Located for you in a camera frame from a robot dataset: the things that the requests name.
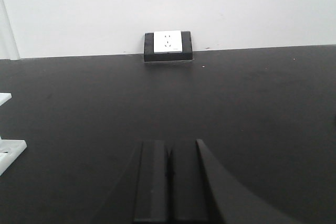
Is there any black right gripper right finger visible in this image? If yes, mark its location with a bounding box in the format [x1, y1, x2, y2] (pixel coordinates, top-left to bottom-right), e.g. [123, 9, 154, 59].
[171, 140, 300, 223]

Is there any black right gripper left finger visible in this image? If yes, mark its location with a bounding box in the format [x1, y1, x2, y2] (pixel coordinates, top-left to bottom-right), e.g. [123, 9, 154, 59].
[133, 141, 169, 223]

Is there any black socket base block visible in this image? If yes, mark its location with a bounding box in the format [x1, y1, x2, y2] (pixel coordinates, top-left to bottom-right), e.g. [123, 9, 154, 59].
[143, 31, 193, 62]

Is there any white test tube rack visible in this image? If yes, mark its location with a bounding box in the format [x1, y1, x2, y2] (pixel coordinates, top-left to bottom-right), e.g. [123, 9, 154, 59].
[0, 92, 28, 176]

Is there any white wall power socket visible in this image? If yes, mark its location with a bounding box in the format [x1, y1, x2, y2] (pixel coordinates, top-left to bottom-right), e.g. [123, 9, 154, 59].
[153, 30, 183, 54]

